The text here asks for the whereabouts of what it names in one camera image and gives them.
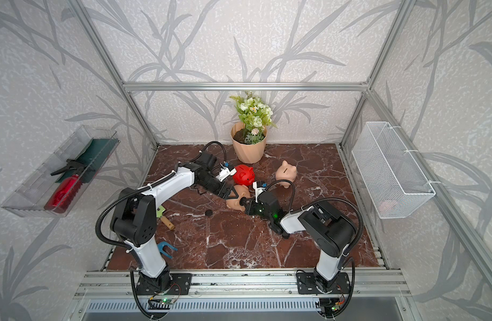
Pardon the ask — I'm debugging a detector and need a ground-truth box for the clear plastic wall tray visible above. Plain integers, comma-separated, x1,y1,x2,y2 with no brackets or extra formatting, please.
1,126,120,217

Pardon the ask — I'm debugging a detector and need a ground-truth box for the pink object in basket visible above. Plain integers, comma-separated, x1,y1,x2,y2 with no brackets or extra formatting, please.
378,200,398,215

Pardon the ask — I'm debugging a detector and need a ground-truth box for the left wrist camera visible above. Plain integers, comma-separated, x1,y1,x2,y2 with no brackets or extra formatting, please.
217,162,237,182

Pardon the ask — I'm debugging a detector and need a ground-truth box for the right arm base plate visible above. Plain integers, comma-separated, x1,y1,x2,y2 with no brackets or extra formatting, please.
295,270,352,294

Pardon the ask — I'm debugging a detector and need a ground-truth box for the green garden fork tool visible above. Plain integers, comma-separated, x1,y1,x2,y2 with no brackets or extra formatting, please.
156,205,175,231

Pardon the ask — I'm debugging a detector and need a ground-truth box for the blue garden rake tool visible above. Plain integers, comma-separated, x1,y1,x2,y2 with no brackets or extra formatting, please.
157,241,178,259

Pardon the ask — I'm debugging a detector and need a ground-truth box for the beige piggy bank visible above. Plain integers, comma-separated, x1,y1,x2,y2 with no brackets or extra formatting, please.
275,160,298,189
226,185,250,212

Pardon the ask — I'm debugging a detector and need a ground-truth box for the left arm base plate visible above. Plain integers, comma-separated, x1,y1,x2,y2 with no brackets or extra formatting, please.
135,273,193,296

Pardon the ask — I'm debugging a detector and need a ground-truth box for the red piggy bank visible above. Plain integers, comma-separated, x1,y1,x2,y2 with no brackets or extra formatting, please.
233,164,255,187

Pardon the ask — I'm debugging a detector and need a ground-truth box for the white wire basket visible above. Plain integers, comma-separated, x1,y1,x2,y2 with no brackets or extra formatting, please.
352,122,436,219

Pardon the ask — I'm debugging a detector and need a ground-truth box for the green white artificial plant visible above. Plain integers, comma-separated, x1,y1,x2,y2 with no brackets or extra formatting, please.
230,92,275,145

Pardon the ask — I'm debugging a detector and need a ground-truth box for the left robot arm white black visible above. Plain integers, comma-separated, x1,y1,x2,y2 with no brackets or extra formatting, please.
95,151,236,281

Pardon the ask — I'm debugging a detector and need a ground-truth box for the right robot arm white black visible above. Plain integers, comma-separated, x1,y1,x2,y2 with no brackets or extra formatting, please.
239,191,364,293

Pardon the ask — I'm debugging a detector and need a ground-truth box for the beige flower pot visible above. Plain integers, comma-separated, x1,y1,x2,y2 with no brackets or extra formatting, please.
231,122,267,164

